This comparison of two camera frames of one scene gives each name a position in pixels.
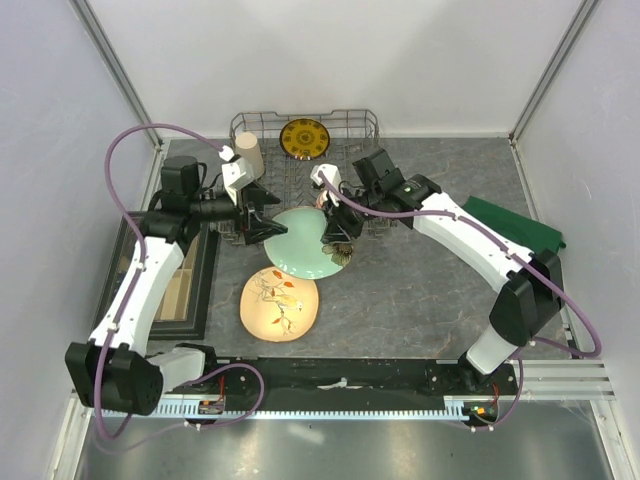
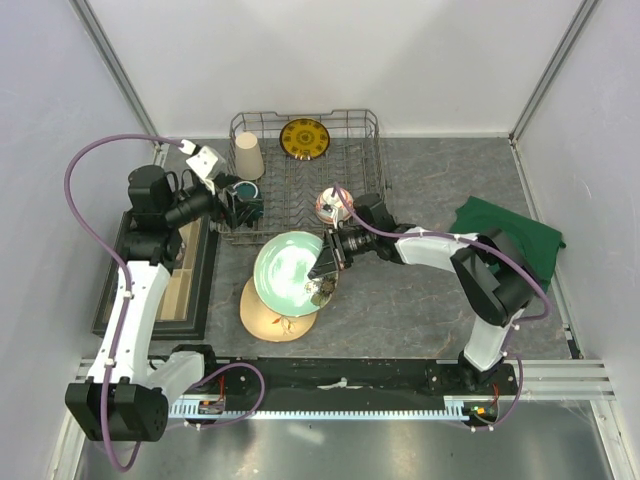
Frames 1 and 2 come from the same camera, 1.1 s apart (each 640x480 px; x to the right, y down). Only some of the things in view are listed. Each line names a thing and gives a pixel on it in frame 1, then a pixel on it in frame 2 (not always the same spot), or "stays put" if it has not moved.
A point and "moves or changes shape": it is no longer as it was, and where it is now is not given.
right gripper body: [346, 212] to [347, 245]
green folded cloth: [524, 229] stays put
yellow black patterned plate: [304, 139] stays put
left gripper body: [242, 201] to [227, 213]
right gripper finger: [341, 232] to [325, 264]
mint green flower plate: [299, 251] moves or changes shape
